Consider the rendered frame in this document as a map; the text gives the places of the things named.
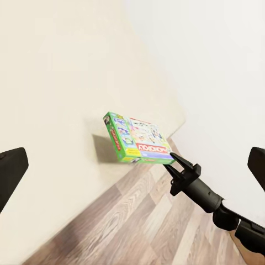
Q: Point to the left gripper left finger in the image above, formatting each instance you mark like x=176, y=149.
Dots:
x=13, y=165

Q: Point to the board game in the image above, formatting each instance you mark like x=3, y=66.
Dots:
x=138, y=141

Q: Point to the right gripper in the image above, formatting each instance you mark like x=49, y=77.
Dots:
x=190, y=183

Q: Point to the bed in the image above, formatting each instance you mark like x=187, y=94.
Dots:
x=63, y=65

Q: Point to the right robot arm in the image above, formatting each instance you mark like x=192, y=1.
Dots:
x=227, y=215

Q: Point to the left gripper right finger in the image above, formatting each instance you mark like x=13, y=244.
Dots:
x=256, y=164

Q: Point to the sliding door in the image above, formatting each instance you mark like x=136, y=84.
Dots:
x=251, y=258

